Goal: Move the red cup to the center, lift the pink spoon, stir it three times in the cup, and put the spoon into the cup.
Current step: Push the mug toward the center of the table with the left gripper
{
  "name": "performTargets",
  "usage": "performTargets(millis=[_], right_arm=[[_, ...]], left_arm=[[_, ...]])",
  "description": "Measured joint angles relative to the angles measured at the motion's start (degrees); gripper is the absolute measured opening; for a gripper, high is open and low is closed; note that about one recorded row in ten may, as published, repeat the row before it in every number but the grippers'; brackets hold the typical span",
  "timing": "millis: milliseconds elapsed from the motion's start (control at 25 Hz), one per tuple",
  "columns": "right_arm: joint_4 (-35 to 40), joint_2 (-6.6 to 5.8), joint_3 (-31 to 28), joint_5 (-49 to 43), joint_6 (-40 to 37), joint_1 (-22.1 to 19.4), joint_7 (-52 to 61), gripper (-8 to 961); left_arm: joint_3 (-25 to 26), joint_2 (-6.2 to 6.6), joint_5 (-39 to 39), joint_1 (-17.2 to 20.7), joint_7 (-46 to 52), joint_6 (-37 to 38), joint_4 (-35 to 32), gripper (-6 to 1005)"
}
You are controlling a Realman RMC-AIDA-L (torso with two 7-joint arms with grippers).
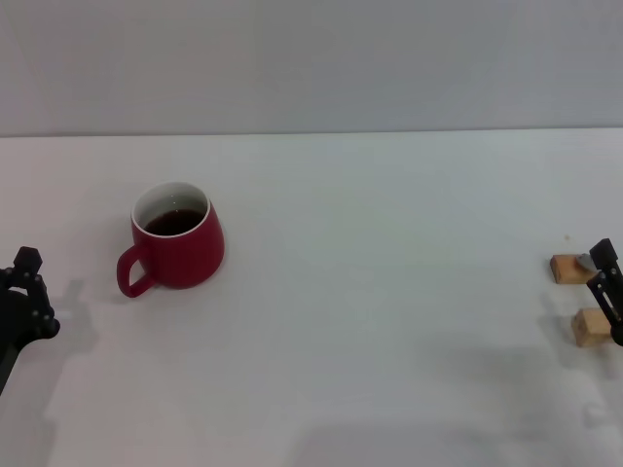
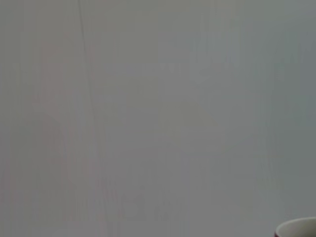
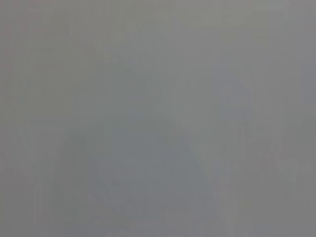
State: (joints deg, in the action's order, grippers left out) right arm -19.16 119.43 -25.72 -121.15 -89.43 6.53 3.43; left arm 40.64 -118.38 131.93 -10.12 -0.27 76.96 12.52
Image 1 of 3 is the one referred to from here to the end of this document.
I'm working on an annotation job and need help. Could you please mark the small wooden block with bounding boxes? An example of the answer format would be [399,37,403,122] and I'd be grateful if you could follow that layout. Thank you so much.
[549,253,620,286]
[571,306,615,348]

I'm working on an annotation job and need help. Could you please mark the red ceramic cup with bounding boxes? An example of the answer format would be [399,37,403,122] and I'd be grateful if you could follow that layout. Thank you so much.
[115,181,226,299]

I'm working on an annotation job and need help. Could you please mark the dark coffee liquid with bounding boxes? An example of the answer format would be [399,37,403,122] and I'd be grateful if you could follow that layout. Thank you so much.
[142,207,204,237]

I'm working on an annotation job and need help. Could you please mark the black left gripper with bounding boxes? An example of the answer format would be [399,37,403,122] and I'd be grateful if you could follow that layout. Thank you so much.
[0,246,61,395]

